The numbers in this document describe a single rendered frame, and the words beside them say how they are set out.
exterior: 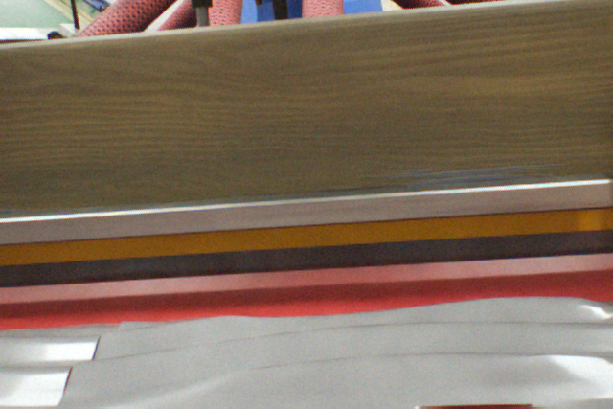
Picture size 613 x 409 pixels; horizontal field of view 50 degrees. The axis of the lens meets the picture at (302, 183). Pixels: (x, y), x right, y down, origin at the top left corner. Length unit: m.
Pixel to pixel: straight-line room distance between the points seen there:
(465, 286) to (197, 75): 0.13
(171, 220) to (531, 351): 0.13
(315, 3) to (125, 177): 0.54
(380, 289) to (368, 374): 0.08
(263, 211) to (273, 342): 0.06
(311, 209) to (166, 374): 0.08
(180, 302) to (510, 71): 0.15
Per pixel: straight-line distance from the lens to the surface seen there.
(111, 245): 0.28
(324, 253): 0.27
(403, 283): 0.27
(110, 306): 0.28
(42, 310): 0.29
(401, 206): 0.24
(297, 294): 0.26
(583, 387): 0.19
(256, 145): 0.25
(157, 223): 0.25
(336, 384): 0.18
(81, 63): 0.26
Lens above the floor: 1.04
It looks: 10 degrees down
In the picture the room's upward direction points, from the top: 5 degrees counter-clockwise
